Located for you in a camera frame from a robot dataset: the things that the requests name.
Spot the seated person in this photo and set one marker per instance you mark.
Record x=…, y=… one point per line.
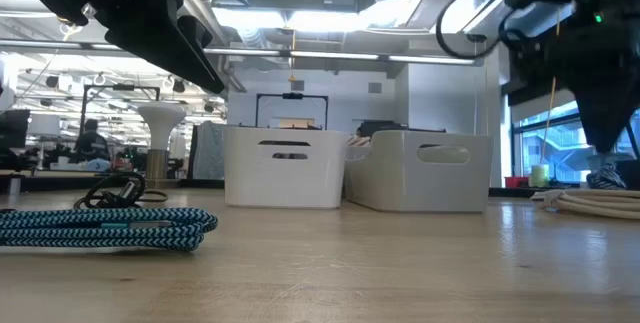
x=92, y=145

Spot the black background monitor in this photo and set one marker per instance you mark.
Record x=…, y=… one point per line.
x=14, y=130

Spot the black white striped bundle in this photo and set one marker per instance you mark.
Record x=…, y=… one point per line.
x=605, y=179

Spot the wooden background tabletop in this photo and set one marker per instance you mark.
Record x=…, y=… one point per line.
x=295, y=123

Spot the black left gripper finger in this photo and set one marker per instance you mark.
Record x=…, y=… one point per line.
x=197, y=33
x=150, y=33

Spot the black aluminium frame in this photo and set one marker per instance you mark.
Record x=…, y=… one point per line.
x=200, y=183

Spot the long linear ceiling light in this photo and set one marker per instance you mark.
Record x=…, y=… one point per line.
x=330, y=55

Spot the black framed window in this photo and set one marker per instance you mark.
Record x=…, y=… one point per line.
x=555, y=148

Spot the white plastic bin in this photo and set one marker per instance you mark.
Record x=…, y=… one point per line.
x=285, y=183

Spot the red background box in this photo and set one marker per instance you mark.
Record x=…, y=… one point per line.
x=517, y=182

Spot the gray fabric panel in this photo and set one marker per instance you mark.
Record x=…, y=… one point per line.
x=205, y=153

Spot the black flat background equipment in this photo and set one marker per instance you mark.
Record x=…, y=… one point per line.
x=380, y=127

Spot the white tape roll stand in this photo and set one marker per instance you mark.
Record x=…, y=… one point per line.
x=160, y=118

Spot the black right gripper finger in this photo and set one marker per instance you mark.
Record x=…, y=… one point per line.
x=592, y=98
x=622, y=98

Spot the black background gantry frame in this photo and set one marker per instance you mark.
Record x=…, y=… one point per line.
x=292, y=96
x=122, y=87

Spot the gray plastic bin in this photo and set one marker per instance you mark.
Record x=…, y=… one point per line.
x=425, y=188

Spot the yellow-green cup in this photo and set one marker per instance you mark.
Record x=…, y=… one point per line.
x=540, y=173

